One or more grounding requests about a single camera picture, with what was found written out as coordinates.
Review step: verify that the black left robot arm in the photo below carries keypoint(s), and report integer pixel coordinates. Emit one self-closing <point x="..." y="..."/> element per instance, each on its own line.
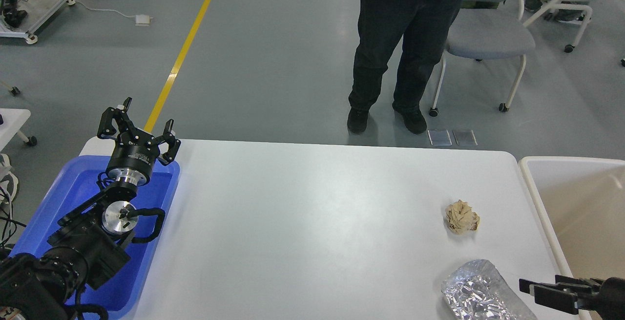
<point x="89" y="248"/>

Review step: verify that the white side table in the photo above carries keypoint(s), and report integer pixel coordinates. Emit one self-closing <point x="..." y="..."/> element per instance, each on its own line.
<point x="12" y="121"/>

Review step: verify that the grey chair white frame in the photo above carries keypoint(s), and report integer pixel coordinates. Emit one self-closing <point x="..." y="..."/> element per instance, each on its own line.
<point x="487" y="34"/>

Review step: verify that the person in dark clothes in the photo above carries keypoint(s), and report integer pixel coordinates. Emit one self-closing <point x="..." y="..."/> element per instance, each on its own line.
<point x="421" y="27"/>

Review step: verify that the silver foil bag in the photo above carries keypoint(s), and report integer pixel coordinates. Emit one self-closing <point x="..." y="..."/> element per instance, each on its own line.
<point x="477" y="291"/>

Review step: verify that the crumpled beige paper ball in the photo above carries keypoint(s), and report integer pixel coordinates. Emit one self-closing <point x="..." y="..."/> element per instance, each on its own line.
<point x="460" y="218"/>

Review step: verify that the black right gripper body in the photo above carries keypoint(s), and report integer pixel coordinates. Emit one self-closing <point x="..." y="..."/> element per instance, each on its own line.
<point x="609" y="300"/>

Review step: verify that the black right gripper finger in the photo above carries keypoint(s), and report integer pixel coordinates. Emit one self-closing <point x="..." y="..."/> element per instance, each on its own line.
<point x="593" y="283"/>
<point x="559" y="296"/>

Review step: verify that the white plastic bin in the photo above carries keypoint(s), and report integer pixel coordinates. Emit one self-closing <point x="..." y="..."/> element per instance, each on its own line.
<point x="580" y="202"/>

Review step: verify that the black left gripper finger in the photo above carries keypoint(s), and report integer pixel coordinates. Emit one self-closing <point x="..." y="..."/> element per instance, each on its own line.
<point x="173" y="145"/>
<point x="115" y="121"/>

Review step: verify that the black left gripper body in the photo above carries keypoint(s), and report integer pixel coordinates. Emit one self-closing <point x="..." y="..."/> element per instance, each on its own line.
<point x="133" y="158"/>

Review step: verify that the floor plate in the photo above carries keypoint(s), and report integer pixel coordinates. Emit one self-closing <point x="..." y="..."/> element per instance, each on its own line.
<point x="465" y="137"/>
<point x="439" y="138"/>

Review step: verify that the white power adapter with cable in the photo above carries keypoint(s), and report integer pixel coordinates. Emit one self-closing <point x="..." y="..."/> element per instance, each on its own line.
<point x="139" y="19"/>

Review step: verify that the right floor plate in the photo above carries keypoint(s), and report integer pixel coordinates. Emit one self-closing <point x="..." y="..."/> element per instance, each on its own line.
<point x="465" y="137"/>

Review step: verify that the left floor plate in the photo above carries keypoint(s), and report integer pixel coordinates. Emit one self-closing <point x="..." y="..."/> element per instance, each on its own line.
<point x="439" y="138"/>

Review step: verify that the blue plastic bin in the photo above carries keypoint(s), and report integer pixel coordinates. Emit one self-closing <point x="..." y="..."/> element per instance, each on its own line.
<point x="75" y="184"/>

